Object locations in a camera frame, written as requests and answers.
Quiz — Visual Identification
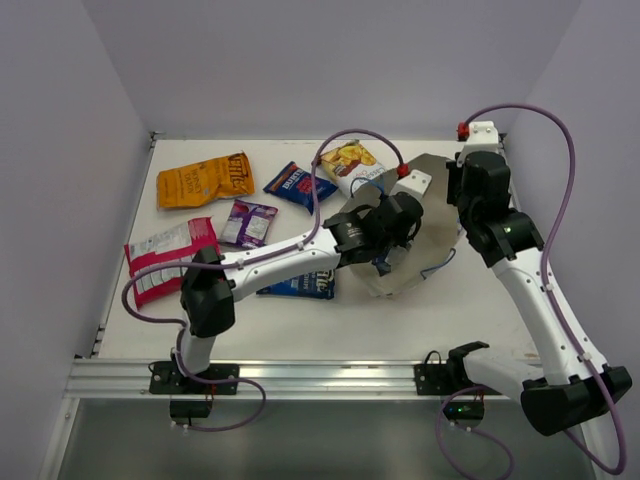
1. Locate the blue checkered paper bag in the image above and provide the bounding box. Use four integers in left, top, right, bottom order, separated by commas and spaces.
348, 153, 461, 297

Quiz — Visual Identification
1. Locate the brown snack packet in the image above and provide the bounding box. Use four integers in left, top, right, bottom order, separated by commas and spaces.
320, 140, 386, 197

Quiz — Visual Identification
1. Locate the blue white snack packet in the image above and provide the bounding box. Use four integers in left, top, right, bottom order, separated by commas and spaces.
256, 270, 335, 300

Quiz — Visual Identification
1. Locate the small blue snack packet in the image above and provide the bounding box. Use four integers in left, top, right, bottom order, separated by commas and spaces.
263, 161, 338, 215

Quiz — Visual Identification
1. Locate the purple candy packet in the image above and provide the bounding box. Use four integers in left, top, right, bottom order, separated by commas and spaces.
218, 200, 278, 249

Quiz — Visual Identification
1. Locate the orange snack packet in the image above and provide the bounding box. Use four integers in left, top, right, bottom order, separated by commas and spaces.
156, 152, 256, 210

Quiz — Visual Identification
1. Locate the pink snack packet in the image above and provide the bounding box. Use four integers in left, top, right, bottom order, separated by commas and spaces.
124, 217, 219, 309

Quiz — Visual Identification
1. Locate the dark blue snack packet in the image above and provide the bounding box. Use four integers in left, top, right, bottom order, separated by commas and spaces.
372, 246, 408, 277

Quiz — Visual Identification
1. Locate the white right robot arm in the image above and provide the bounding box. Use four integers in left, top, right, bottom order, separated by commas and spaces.
445, 151, 632, 436

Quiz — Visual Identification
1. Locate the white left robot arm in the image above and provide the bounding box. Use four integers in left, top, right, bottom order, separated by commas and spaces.
172, 191, 424, 393

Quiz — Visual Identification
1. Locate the black right controller box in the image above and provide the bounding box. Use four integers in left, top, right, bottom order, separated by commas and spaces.
444, 397, 485, 422

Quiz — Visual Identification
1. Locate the black controller box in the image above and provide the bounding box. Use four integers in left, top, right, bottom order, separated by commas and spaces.
169, 399, 213, 422
444, 397, 485, 422

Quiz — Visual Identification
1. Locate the black left controller box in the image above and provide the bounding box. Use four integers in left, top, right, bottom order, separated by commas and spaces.
169, 399, 213, 422

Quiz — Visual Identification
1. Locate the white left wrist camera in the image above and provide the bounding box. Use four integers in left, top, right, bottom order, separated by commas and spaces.
396, 170, 432, 201

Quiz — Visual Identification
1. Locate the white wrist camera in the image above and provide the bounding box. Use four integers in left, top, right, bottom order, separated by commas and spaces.
456, 121, 500, 167
396, 170, 432, 201

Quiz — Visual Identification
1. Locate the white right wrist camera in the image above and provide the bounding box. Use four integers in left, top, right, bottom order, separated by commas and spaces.
456, 121, 500, 167

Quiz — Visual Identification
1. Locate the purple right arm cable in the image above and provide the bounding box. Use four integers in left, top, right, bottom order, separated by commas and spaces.
434, 103, 627, 476

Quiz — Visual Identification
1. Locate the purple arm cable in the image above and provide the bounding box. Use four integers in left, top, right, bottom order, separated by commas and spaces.
121, 129, 267, 432
434, 103, 627, 476

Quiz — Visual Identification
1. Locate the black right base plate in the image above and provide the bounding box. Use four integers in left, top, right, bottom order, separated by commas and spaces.
413, 350, 474, 396

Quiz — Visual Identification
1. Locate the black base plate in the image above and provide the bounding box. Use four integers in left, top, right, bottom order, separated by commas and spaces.
413, 350, 474, 396
148, 360, 241, 396

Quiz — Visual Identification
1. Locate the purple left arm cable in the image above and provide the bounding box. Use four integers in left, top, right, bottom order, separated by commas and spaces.
121, 129, 267, 432

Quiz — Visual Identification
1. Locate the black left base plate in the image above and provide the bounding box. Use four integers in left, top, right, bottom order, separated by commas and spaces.
148, 360, 241, 396

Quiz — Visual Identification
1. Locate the aluminium mounting rail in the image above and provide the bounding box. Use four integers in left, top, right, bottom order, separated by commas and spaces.
63, 357, 591, 401

